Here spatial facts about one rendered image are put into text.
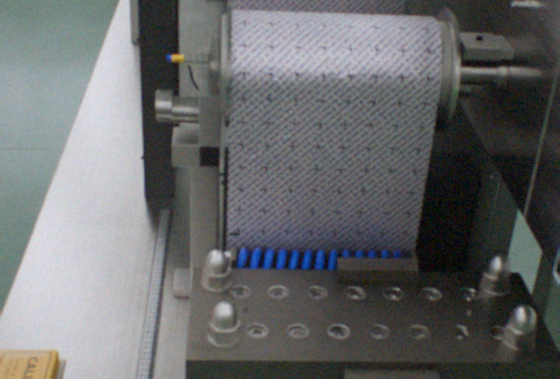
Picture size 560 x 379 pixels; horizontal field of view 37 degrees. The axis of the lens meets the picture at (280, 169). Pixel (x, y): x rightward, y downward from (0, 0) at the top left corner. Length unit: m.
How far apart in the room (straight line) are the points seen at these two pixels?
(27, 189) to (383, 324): 2.41
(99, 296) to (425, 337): 0.47
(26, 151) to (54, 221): 2.15
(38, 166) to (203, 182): 2.33
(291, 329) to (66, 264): 0.44
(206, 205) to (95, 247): 0.25
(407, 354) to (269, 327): 0.15
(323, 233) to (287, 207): 0.06
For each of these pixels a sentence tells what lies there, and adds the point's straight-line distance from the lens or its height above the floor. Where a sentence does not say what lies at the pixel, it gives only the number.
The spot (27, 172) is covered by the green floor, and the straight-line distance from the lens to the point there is 3.35.
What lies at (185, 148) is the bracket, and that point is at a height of 1.13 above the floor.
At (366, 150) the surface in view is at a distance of 0.99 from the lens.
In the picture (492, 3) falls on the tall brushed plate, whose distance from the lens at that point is 1.11.
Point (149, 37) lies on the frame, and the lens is 1.28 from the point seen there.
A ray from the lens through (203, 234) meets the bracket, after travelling 1.13.
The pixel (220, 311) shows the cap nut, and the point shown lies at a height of 1.07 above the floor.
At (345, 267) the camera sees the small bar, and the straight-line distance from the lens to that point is 1.00.
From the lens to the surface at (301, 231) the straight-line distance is 1.04.
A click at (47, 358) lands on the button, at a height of 0.92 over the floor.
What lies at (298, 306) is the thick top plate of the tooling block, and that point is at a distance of 0.96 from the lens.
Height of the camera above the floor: 1.63
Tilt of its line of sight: 29 degrees down
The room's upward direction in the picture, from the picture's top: 3 degrees clockwise
